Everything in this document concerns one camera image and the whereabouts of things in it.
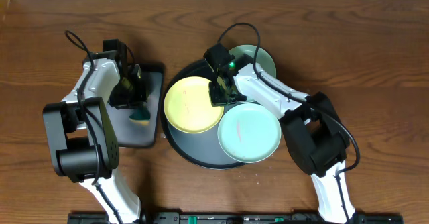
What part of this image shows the green yellow sponge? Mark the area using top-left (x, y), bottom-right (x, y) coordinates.
top-left (129, 107), bottom-right (151, 125)

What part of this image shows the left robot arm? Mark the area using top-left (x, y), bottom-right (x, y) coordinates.
top-left (42, 39), bottom-right (147, 223)

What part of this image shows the black rectangular tray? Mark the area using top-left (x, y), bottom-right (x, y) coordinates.
top-left (97, 63), bottom-right (164, 148)

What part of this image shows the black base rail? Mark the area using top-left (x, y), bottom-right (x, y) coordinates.
top-left (67, 212), bottom-right (404, 224)

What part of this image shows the mint green plate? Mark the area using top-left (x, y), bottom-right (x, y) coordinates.
top-left (217, 103), bottom-right (282, 163)
top-left (229, 44), bottom-right (277, 78)

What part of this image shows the black round tray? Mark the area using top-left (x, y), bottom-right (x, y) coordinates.
top-left (161, 60), bottom-right (259, 170)

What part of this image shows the yellow plate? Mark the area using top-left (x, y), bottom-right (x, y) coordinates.
top-left (164, 76), bottom-right (224, 134)

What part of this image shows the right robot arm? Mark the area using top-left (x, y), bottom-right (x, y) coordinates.
top-left (204, 43), bottom-right (357, 223)

